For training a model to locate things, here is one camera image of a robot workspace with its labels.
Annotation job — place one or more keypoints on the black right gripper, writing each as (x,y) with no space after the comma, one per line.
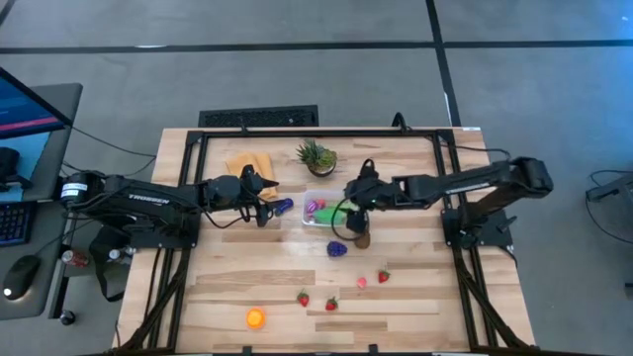
(371,193)

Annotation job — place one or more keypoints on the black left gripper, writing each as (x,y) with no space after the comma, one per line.
(232,193)

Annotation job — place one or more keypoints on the brown toy kiwi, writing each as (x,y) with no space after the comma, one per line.
(363,242)

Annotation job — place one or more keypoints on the purple toy eggplant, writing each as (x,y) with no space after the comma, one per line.
(284,206)

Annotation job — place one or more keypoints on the purple toy grapes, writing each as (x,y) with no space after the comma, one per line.
(336,248)

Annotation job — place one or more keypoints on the dark green toy fruit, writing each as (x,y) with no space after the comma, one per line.
(327,216)

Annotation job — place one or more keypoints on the purple white striped toy onion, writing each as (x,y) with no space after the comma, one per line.
(311,206)

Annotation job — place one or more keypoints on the red toy strawberry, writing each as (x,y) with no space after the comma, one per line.
(303,299)
(384,277)
(331,304)

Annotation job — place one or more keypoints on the orange toy fruit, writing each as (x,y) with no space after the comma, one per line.
(255,318)

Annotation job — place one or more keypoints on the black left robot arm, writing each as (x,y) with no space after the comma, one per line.
(148,198)

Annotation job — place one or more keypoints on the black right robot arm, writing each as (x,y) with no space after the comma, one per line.
(460,185)

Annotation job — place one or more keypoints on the clear plastic tupperware container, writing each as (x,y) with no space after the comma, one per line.
(307,220)

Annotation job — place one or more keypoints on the folded orange cloth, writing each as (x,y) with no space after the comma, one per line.
(237,163)

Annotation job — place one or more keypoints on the potted succulent plant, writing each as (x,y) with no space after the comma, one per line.
(319,158)

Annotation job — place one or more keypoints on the black perforated floor panel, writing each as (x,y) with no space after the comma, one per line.
(257,117)

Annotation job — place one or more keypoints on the silver drink can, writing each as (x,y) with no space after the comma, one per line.
(119,254)

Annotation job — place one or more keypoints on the red soda can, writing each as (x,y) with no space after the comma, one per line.
(74,258)

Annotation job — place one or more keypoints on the grey desk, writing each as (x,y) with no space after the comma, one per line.
(54,163)

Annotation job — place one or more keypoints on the black caster wheel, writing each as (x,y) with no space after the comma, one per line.
(67,318)

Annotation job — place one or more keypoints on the black keyboard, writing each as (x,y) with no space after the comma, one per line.
(15,222)

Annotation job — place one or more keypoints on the black computer mouse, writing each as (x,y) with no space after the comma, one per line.
(22,277)

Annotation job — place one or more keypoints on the computer monitor with blue screen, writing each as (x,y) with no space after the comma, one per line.
(25,111)

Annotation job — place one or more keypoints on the grey floor stand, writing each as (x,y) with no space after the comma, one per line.
(613,190)

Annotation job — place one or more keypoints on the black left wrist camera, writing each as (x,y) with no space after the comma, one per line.
(251,174)

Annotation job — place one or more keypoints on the black aluminium table frame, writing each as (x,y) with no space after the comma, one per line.
(316,133)

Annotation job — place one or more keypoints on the black frame clamp tab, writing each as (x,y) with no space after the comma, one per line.
(373,349)
(246,350)

